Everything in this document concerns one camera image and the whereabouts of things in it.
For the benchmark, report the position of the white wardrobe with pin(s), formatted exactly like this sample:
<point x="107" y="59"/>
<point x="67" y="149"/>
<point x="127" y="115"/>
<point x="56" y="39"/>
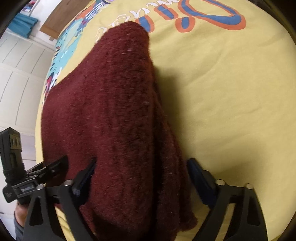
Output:
<point x="20" y="74"/>

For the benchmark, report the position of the maroon knit sweater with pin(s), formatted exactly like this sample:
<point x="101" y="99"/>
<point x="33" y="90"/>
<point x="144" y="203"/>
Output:
<point x="111" y="111"/>

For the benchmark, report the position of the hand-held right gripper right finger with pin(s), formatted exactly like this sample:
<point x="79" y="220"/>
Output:
<point x="201" y="183"/>

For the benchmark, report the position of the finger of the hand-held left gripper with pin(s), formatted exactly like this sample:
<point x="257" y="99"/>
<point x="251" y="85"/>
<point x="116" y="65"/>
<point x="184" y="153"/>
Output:
<point x="53" y="165"/>

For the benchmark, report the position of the yellow printed blanket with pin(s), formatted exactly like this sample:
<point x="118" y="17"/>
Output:
<point x="226" y="97"/>

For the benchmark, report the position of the teal curtain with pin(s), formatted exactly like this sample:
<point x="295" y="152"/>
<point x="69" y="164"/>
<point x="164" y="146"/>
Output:
<point x="24" y="26"/>

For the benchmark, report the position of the person's left forearm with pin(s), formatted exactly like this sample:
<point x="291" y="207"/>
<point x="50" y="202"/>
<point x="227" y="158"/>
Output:
<point x="21" y="214"/>

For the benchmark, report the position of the wooden headboard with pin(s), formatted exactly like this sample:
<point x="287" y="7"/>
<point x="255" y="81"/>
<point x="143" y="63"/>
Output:
<point x="54" y="20"/>

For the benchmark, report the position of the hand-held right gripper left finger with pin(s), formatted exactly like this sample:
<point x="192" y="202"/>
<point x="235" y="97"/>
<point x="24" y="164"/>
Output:
<point x="84" y="178"/>

